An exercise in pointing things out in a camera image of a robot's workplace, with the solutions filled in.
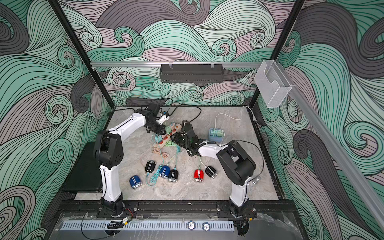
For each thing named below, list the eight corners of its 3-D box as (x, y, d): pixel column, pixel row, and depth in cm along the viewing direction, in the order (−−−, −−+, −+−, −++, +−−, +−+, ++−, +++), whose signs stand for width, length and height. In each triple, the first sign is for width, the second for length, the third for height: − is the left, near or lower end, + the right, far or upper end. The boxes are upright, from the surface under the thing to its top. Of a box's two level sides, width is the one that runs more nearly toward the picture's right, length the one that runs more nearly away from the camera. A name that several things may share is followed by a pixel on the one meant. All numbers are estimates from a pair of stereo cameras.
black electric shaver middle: (168, 182, 84) (167, 180, 81) (169, 171, 88) (168, 169, 86) (178, 182, 84) (177, 180, 81) (178, 171, 88) (178, 169, 86)
